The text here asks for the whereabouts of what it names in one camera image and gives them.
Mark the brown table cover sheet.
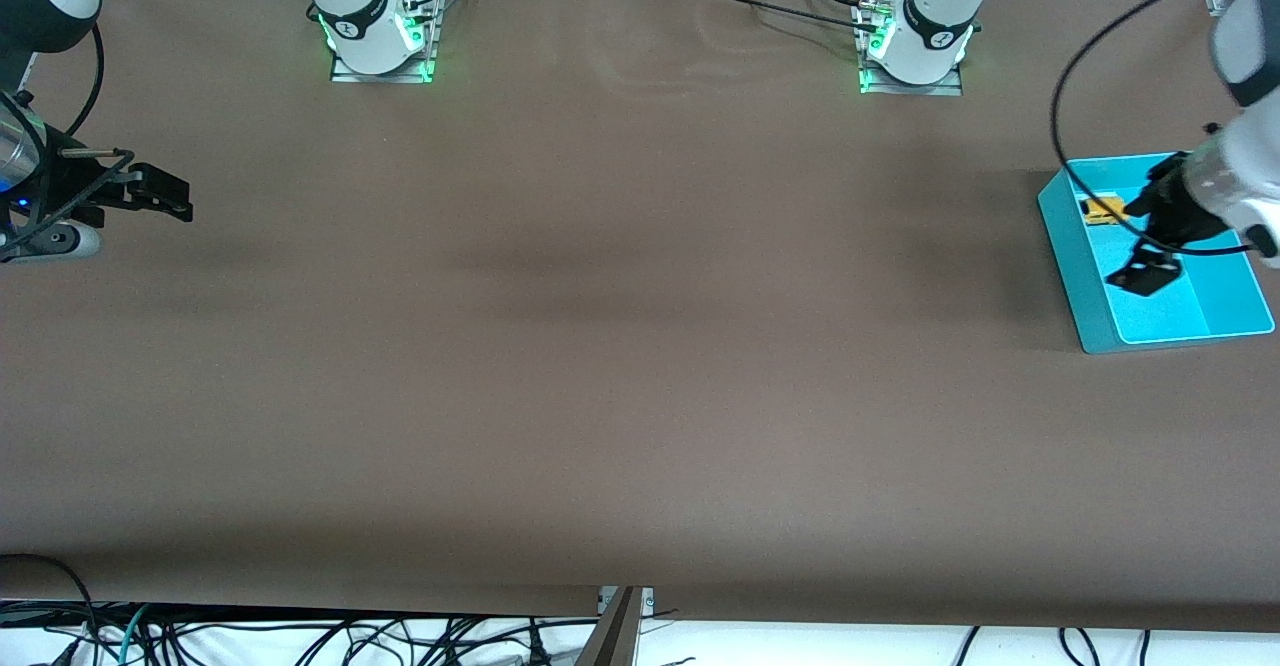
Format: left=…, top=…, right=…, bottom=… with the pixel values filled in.
left=0, top=0, right=1280, bottom=633

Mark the black looped floor cable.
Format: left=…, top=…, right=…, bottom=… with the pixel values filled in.
left=0, top=553, right=101, bottom=666

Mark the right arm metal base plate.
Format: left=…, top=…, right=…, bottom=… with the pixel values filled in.
left=329, top=0, right=442, bottom=85

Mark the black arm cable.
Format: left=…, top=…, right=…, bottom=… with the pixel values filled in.
left=1049, top=0, right=1280, bottom=257
left=0, top=24, right=136, bottom=247

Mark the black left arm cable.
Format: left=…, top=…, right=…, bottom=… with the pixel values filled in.
left=1049, top=0, right=1280, bottom=257

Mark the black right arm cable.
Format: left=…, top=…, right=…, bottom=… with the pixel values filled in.
left=0, top=24, right=136, bottom=247

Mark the cyan plastic bin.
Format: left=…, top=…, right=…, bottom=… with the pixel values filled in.
left=1036, top=153, right=1276, bottom=355

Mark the metal table post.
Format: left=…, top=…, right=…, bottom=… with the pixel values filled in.
left=572, top=586, right=646, bottom=666

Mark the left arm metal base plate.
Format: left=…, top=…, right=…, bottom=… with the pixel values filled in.
left=857, top=1, right=967, bottom=98

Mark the teal floor cable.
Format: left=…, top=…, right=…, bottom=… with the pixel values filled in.
left=118, top=604, right=153, bottom=666

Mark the long black base cable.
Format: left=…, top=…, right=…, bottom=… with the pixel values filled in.
left=680, top=0, right=886, bottom=37

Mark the small metal edge bracket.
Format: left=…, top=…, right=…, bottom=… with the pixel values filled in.
left=597, top=586, right=656, bottom=615

